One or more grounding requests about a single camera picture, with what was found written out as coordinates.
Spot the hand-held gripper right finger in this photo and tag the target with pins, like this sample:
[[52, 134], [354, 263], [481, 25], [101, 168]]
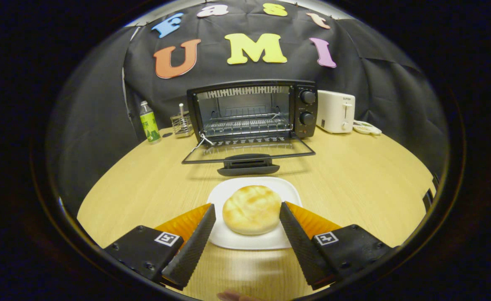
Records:
[[301, 246]]

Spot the small white dish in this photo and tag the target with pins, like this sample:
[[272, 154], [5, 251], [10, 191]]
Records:
[[366, 128]]

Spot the green label plastic bottle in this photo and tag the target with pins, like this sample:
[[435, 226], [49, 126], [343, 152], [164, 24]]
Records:
[[149, 123]]

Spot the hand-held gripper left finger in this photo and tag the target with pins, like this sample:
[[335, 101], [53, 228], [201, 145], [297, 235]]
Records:
[[191, 246]]

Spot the black toaster oven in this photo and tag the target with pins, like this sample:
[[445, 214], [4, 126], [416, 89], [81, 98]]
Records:
[[304, 108]]

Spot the round golden bread bun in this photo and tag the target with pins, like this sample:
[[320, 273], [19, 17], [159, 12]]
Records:
[[251, 209]]

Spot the white square plate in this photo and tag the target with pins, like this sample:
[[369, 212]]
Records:
[[249, 241]]

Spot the white pop-up toaster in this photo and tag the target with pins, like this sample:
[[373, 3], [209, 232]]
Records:
[[335, 110]]

